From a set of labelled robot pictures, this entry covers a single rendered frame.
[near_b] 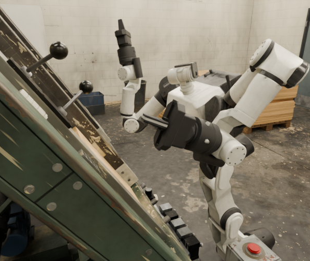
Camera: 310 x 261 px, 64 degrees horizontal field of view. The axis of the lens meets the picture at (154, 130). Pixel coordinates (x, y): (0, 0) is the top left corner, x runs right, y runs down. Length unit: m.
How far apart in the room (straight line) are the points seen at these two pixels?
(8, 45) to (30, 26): 3.90
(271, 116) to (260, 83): 4.15
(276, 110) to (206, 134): 4.28
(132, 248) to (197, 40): 6.91
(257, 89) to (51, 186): 0.52
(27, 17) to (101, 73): 2.26
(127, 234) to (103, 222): 0.06
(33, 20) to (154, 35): 3.02
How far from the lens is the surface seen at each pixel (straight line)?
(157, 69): 6.81
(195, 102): 1.00
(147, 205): 1.10
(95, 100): 5.44
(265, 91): 0.69
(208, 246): 2.00
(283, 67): 0.70
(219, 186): 1.29
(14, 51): 0.99
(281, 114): 4.99
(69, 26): 6.29
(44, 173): 0.42
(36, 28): 4.88
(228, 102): 0.88
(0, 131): 0.40
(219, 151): 0.68
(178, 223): 1.23
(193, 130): 0.61
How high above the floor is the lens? 1.56
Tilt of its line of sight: 20 degrees down
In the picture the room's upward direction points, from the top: straight up
